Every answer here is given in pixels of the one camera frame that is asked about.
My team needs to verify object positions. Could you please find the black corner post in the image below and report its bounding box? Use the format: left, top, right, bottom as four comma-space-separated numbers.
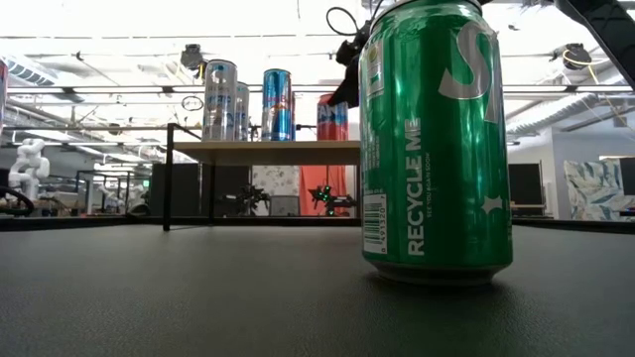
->
162, 122, 203, 233

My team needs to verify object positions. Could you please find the black cable loop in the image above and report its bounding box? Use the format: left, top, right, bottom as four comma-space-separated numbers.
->
0, 185, 35, 217

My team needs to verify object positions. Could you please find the wooden shelf with black legs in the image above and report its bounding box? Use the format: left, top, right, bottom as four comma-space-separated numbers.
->
173, 140, 362, 224

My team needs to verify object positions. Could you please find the red Fanta can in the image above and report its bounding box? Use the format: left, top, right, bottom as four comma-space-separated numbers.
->
316, 92, 350, 142

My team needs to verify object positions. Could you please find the black partition panel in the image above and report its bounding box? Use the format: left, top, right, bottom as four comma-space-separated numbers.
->
151, 163, 252, 218

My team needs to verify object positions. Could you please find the silver ventilation duct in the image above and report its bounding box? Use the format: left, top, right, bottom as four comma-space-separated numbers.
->
2, 53, 59, 88

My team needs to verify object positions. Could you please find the white floral panel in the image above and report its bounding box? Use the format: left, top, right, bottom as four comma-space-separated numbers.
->
250, 166, 302, 218

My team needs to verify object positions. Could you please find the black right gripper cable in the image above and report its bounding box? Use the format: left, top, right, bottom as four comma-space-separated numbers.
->
325, 6, 373, 39

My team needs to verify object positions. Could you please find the black background monitor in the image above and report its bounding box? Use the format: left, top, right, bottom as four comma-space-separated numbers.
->
508, 163, 546, 207

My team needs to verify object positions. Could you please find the black table mat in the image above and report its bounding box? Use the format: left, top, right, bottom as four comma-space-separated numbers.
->
0, 225, 635, 357

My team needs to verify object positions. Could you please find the black ceiling fixture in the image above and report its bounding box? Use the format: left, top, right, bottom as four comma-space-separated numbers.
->
551, 43, 594, 70
180, 44, 204, 70

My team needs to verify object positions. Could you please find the leaf pattern curtain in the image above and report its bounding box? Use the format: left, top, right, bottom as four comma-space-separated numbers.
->
564, 158, 635, 222

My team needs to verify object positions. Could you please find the grey box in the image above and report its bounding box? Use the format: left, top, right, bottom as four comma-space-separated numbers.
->
270, 194, 301, 217

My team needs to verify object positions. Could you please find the white Celsius can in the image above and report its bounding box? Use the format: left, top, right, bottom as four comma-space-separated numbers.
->
234, 81, 251, 142
201, 59, 238, 143

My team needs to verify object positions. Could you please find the long ceiling light strip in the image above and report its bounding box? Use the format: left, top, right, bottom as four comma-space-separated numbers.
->
7, 84, 362, 95

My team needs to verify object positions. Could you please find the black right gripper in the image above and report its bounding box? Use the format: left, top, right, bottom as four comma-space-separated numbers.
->
326, 22, 371, 108

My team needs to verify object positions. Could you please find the orange fabric panel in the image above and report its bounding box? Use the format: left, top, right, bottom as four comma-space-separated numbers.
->
299, 166, 348, 218

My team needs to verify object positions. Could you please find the black metal workbench frame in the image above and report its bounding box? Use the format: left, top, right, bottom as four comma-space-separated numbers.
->
73, 170, 150, 217

